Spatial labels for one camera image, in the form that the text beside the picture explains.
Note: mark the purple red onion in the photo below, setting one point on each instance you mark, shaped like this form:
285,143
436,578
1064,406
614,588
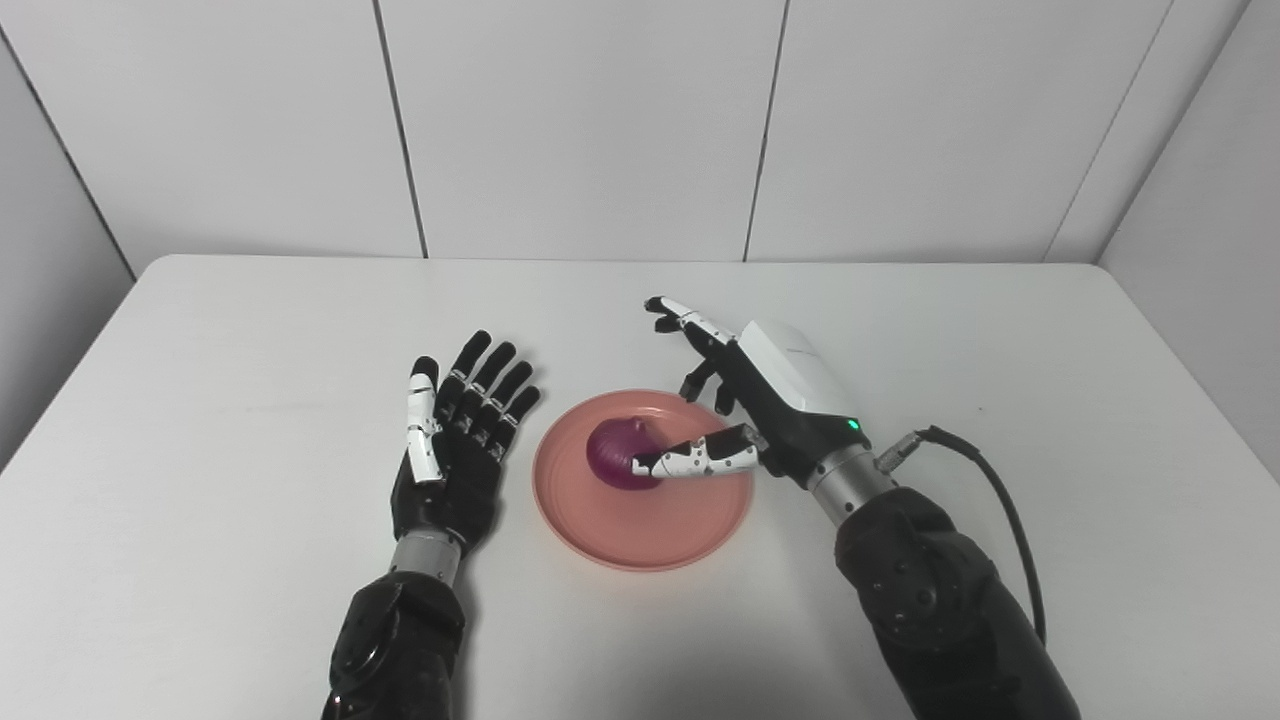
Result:
612,450

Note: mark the pink round plate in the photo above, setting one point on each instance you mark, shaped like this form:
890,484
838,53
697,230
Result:
650,525

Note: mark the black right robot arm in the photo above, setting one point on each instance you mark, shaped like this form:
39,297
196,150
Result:
940,600

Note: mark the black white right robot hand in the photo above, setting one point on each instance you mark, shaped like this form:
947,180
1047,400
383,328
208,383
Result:
790,390

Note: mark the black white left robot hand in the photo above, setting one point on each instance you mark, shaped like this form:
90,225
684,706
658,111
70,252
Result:
455,490

